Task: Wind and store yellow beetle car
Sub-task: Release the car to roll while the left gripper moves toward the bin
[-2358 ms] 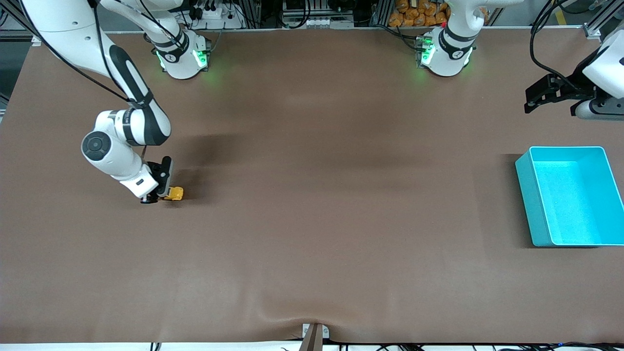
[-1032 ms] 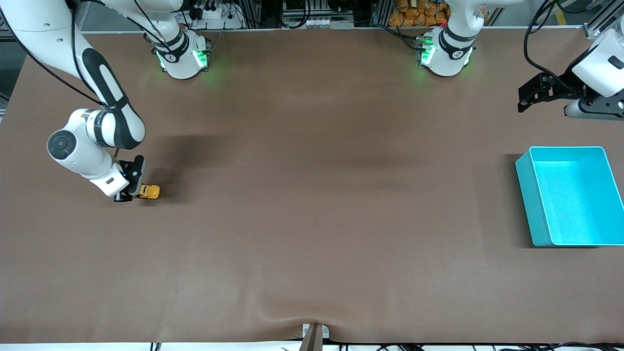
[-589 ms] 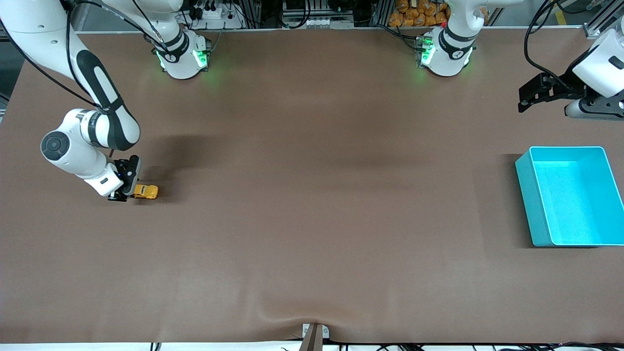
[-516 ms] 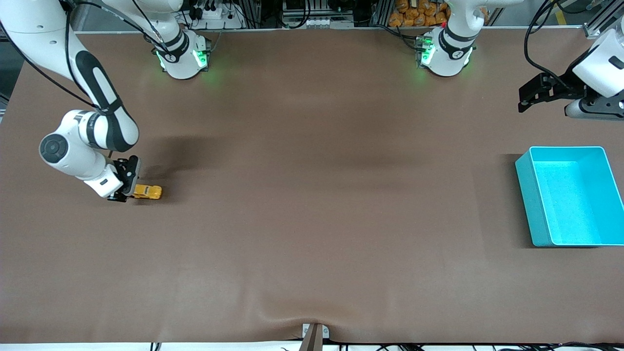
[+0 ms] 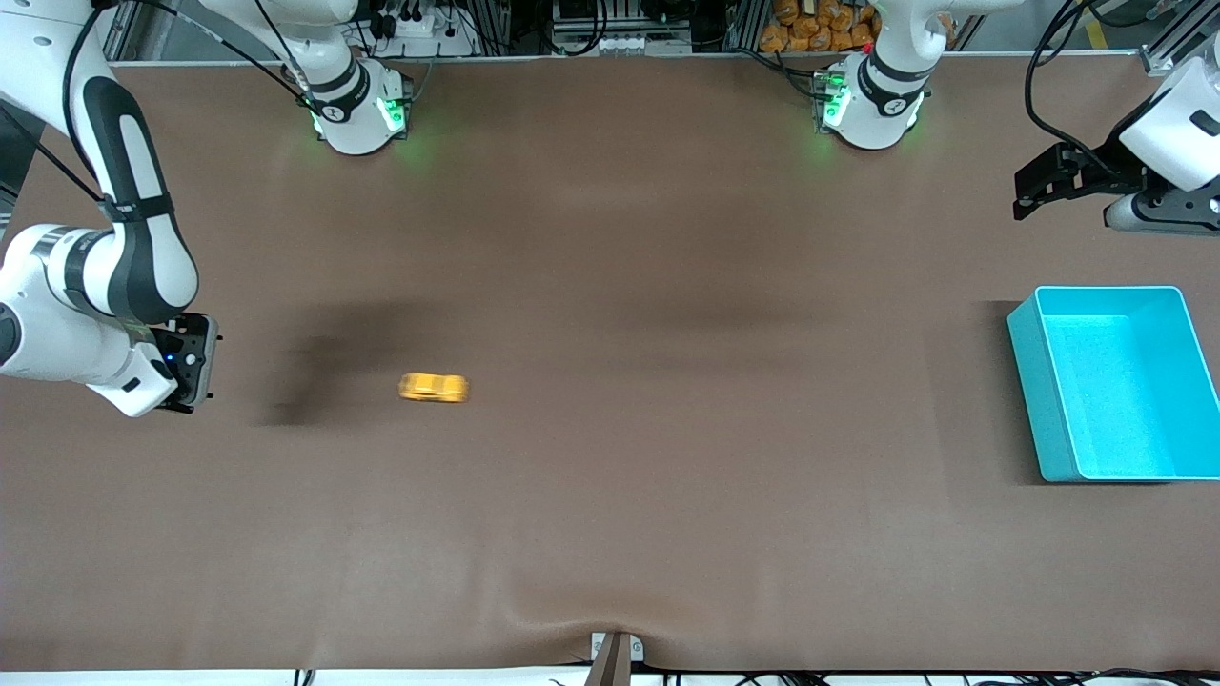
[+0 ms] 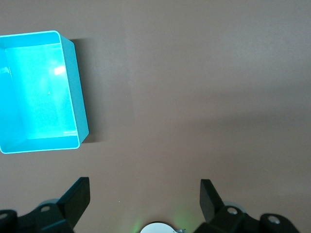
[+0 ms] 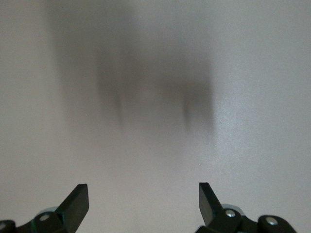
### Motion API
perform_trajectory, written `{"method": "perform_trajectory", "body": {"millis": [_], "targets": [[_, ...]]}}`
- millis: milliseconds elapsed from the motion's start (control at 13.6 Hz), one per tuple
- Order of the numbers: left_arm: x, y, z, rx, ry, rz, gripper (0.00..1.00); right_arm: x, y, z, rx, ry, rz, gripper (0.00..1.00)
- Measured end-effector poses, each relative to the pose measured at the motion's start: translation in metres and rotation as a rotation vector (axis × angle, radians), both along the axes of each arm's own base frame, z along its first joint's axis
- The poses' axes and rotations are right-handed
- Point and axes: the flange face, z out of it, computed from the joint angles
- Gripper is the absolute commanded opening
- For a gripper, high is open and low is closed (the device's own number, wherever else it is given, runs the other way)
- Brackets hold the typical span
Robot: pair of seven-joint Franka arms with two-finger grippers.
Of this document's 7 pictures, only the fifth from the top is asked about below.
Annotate yellow beetle toy car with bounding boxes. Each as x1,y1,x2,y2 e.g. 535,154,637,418
397,372,471,405

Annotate teal plastic bin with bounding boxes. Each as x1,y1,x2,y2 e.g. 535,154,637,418
1007,285,1220,484

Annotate orange packaged items pile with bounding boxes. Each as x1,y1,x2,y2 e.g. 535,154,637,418
760,0,880,54

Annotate white power strip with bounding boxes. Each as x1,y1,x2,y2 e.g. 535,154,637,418
367,5,478,58

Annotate brown table mat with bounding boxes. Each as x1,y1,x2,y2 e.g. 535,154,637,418
0,52,1220,673

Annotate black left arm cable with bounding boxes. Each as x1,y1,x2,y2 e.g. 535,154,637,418
1023,0,1154,177

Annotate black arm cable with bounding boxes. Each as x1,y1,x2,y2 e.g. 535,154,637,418
0,0,320,206
1023,0,1154,177

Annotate aluminium frame post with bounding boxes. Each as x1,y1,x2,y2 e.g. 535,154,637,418
95,0,144,63
1139,0,1220,77

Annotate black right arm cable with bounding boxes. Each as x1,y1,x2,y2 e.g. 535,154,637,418
0,0,320,206

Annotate brown bar under bracket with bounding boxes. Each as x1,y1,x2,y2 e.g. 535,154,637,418
583,635,634,686

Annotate grey metal table bracket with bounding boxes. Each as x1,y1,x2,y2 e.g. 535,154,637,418
590,631,645,664

